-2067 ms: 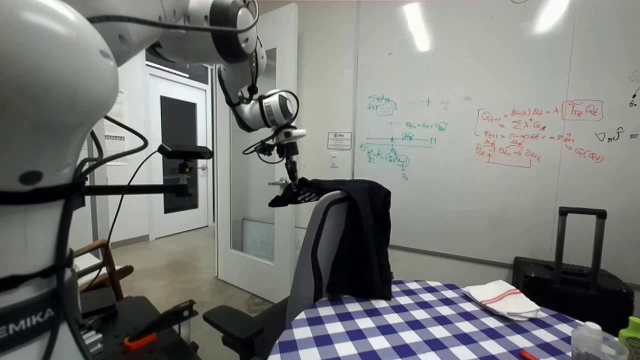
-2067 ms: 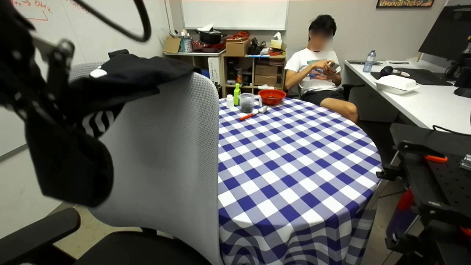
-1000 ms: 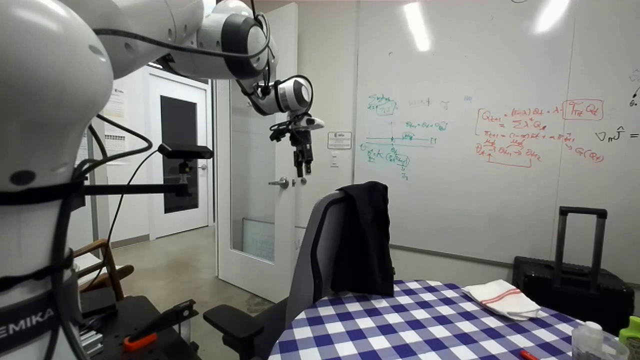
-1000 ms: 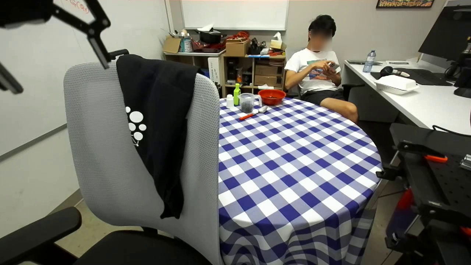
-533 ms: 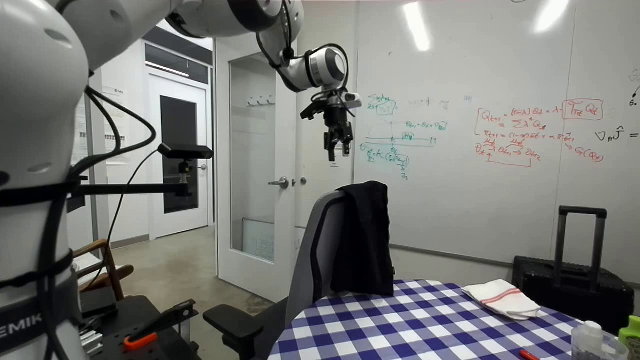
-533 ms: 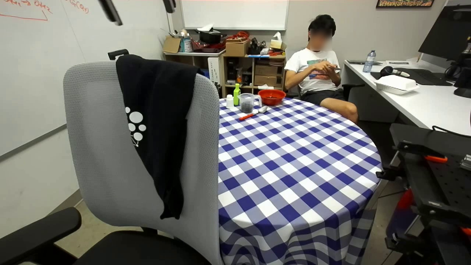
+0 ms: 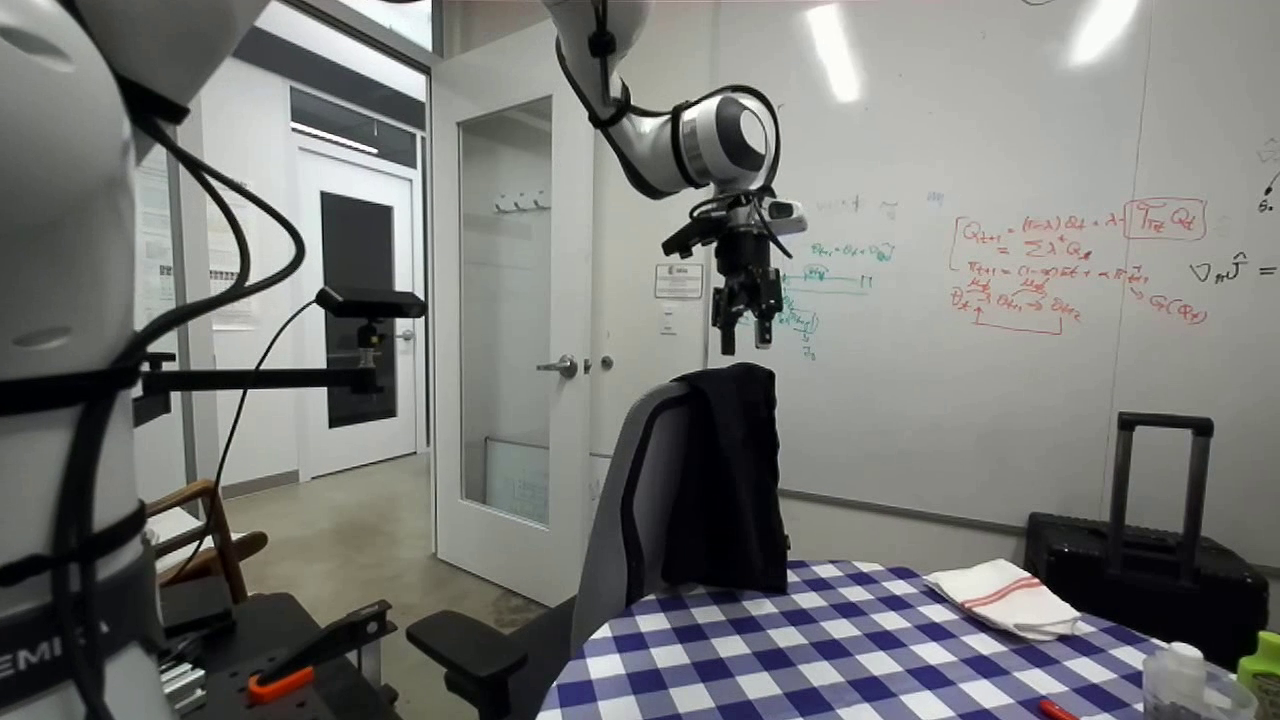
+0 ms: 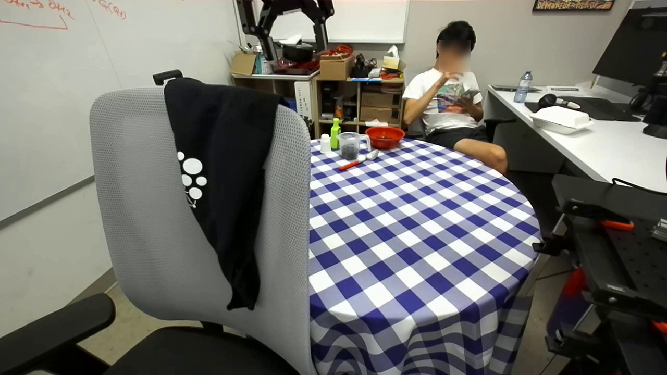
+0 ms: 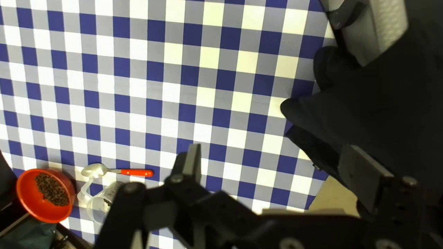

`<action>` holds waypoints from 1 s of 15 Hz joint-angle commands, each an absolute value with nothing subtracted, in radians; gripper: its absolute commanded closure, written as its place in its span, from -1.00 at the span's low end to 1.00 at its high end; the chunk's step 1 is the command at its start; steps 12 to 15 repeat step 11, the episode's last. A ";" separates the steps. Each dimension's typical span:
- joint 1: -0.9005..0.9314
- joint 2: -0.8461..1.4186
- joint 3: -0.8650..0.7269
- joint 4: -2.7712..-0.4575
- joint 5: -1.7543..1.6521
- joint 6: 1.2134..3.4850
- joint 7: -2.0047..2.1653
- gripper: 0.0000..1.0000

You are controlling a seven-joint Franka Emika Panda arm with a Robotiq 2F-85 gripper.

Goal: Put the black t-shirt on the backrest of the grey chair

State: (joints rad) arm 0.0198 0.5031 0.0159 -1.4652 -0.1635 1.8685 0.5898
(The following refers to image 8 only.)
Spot black t-shirt with white dots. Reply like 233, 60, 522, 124
164, 78, 285, 311

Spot black office chair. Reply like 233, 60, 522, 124
483, 118, 517, 143

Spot grey mesh office chair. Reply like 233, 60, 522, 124
0, 69, 318, 375

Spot black pot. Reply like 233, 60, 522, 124
281, 43, 316, 64

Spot cardboard box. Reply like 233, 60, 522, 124
318, 54, 356, 81
230, 51, 258, 77

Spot wooden shelf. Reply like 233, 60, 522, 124
231, 72, 407, 139

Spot tissue box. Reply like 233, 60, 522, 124
382, 45, 406, 72

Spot clear measuring cup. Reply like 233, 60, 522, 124
337, 132, 372, 160

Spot red bowl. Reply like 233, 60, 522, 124
365, 127, 406, 151

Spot person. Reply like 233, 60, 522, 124
402, 21, 509, 176

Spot clear water bottle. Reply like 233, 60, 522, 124
514, 71, 533, 104

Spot blue white checkered tablecloth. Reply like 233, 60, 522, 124
308, 136, 542, 375

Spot black and white headphones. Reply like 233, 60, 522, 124
538, 94, 581, 110

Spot framed picture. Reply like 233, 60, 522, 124
532, 0, 616, 12

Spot white foam food container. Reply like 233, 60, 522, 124
530, 106, 595, 135

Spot black desk mat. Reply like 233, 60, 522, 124
524, 95, 642, 122

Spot white desk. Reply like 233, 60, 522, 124
484, 83, 667, 194

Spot black monitor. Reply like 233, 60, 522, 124
592, 6, 667, 139

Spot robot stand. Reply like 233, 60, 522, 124
533, 174, 667, 375

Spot small wall whiteboard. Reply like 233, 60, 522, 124
234, 0, 410, 44

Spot spoon with red handle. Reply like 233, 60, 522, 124
338, 149, 380, 171

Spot large wall whiteboard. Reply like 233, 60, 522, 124
0, 0, 245, 226

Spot black cable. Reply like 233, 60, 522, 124
611, 178, 667, 196

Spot orange handled clamp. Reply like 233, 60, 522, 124
598, 218, 635, 232

